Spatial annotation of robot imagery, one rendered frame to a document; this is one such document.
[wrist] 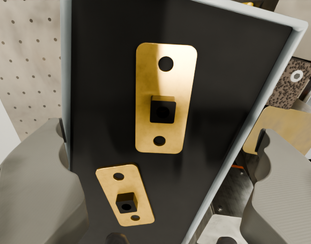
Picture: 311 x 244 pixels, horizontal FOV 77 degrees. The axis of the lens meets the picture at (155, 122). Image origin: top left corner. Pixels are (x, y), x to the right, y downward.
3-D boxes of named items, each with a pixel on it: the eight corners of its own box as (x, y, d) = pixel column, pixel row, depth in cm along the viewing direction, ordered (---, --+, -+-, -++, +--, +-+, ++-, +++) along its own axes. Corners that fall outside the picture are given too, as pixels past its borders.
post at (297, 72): (206, 48, 56) (290, 111, 21) (190, 44, 55) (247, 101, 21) (212, 29, 53) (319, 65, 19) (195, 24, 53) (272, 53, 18)
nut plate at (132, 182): (155, 220, 21) (155, 231, 20) (121, 224, 21) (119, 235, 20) (136, 160, 17) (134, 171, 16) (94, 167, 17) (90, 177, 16)
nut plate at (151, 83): (180, 151, 16) (182, 161, 15) (135, 149, 16) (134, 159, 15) (197, 45, 12) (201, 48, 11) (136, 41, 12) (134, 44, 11)
